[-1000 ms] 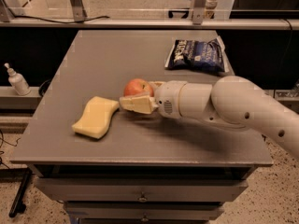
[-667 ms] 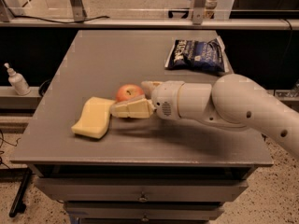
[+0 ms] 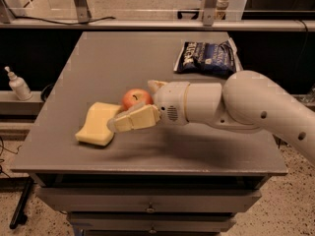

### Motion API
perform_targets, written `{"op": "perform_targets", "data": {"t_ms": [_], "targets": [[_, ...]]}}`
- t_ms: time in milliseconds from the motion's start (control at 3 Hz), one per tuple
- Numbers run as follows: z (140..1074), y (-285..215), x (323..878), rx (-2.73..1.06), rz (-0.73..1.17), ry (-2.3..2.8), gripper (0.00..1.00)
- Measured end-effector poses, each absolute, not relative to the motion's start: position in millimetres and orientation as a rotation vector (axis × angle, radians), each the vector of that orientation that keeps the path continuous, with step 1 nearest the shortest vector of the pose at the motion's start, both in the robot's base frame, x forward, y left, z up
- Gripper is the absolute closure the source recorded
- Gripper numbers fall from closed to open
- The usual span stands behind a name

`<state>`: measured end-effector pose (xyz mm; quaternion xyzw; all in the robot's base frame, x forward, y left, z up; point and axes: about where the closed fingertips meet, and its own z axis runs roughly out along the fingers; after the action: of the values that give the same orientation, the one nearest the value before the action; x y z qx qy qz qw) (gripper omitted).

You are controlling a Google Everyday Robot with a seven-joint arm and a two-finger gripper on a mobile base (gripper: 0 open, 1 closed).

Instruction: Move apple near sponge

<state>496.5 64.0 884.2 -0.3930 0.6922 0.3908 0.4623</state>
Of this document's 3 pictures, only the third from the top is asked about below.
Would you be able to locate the black stand leg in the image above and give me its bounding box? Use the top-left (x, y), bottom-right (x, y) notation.
top-left (9, 177), bottom-right (33, 230)

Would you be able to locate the white pump bottle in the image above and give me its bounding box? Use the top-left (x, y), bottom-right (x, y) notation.
top-left (5, 66), bottom-right (32, 101)

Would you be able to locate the yellow sponge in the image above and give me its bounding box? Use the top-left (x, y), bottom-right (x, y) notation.
top-left (75, 102), bottom-right (121, 147)

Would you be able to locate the grey metal post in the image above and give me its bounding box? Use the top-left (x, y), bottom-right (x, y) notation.
top-left (73, 0), bottom-right (92, 24)
top-left (202, 0), bottom-right (218, 27)

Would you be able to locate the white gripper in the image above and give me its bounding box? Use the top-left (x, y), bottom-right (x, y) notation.
top-left (107, 80), bottom-right (190, 133)

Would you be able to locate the black cable on shelf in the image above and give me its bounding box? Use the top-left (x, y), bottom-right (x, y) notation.
top-left (0, 0), bottom-right (116, 26)

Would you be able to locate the red apple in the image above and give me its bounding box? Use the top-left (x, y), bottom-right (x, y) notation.
top-left (121, 88), bottom-right (153, 110)

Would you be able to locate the grey metal post left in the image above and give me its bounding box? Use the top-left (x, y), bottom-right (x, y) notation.
top-left (73, 0), bottom-right (92, 24)

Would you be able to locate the grey metal post right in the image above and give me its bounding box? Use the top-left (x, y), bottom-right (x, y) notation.
top-left (202, 0), bottom-right (218, 27)

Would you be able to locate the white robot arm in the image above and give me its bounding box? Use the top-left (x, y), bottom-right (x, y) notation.
top-left (107, 70), bottom-right (315, 164)

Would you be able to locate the grey drawer cabinet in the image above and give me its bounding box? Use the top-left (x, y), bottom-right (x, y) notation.
top-left (12, 31), bottom-right (287, 236)

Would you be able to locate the blue chip bag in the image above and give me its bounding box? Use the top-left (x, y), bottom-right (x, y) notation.
top-left (173, 38), bottom-right (241, 77)

